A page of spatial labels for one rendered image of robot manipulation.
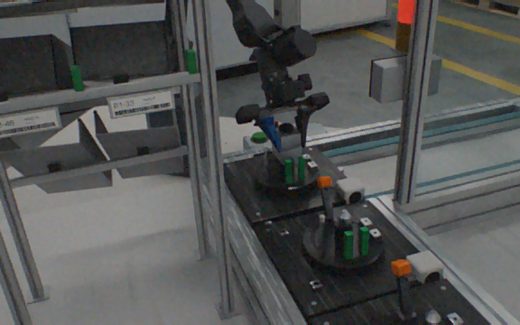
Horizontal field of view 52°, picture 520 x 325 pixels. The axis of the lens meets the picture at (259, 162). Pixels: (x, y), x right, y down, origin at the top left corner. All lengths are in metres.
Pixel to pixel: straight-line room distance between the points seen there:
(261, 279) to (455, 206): 0.47
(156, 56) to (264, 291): 0.40
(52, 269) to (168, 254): 0.23
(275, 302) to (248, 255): 0.13
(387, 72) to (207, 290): 0.52
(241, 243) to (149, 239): 0.28
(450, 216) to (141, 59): 0.72
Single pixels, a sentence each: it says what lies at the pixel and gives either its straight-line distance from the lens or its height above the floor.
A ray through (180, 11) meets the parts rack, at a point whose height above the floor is 1.36.
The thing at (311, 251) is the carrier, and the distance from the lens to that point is 0.91.
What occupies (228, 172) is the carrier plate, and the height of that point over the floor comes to 0.97.
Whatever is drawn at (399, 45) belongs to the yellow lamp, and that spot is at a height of 1.27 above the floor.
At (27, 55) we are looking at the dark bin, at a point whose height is 1.35.
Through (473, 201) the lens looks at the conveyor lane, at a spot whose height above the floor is 0.92.
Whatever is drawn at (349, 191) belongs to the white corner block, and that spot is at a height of 0.99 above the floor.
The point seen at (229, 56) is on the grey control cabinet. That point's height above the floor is 0.20.
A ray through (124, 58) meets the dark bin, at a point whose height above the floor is 1.33.
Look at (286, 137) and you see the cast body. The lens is 1.06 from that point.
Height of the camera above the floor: 1.56
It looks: 29 degrees down
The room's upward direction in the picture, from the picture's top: 3 degrees counter-clockwise
